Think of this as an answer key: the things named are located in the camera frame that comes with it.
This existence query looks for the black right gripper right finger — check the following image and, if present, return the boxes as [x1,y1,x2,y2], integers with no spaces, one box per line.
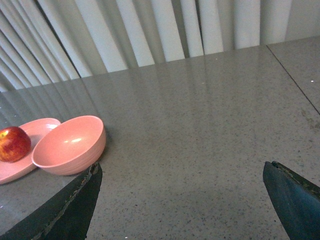
[262,161,320,240]

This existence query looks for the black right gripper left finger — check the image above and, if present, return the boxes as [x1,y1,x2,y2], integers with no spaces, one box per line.
[0,163,103,240]

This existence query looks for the red apple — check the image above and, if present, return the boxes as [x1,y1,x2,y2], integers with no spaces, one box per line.
[0,126,31,163]

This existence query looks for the pink bowl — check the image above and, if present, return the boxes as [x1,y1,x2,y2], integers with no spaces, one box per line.
[31,115,107,176]

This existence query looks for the pink plate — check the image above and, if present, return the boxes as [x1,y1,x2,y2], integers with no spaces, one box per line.
[0,118,61,185]

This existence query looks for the white vertical curtain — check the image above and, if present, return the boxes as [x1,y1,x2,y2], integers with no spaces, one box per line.
[0,0,320,92]

